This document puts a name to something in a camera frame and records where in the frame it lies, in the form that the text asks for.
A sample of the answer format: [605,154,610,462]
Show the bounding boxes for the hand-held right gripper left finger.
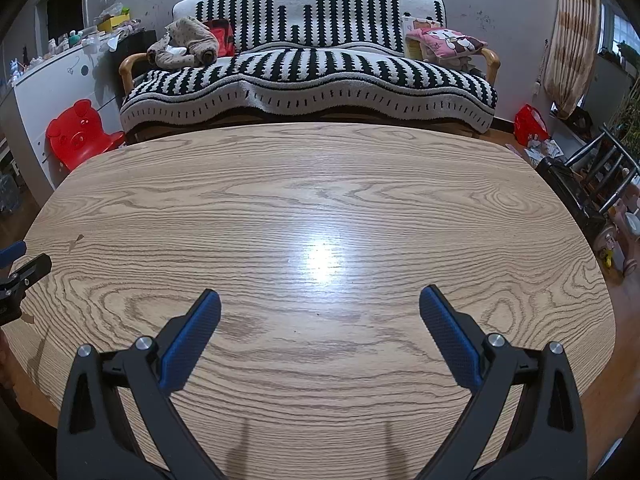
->
[56,288,229,480]

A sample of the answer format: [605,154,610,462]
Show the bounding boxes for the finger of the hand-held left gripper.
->
[0,240,28,267]
[0,253,53,306]

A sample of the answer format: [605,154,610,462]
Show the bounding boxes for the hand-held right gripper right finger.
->
[416,284,588,480]

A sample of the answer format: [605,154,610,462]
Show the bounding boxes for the white low shelf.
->
[0,135,21,181]

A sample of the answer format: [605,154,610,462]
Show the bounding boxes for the red bear chair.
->
[46,100,126,172]

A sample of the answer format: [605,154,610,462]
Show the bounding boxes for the white cabinet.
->
[13,35,129,192]

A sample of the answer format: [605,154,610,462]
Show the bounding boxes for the scattered papers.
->
[522,137,564,166]

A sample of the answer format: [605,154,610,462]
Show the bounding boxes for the cluttered small bottles and toys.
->
[7,2,146,78]

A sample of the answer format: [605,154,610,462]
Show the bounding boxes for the red bag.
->
[513,104,551,147]

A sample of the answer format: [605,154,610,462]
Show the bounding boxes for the black side cabinet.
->
[112,30,158,86]

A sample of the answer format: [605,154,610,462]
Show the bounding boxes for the dark bag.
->
[567,107,594,131]

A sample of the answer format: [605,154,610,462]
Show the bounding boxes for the brown clothes pile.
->
[146,16,219,70]

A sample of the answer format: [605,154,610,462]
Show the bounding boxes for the large green plant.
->
[607,90,640,146]

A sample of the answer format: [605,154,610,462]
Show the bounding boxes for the black white striped sofa cover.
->
[119,0,498,134]

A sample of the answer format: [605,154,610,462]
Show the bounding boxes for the pink cartoon pillow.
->
[406,26,487,59]

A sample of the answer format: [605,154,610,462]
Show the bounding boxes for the red black cushion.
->
[202,18,236,58]

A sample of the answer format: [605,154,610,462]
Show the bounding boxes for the white printed package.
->
[402,16,444,58]

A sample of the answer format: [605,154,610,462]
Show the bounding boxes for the beige checked curtain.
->
[542,0,601,118]

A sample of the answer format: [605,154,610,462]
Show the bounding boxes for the window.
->
[597,2,640,71]

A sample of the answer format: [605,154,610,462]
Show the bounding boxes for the metal frame stool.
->
[537,125,640,241]

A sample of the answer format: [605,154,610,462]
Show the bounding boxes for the wooden frame sofa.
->
[118,47,502,142]

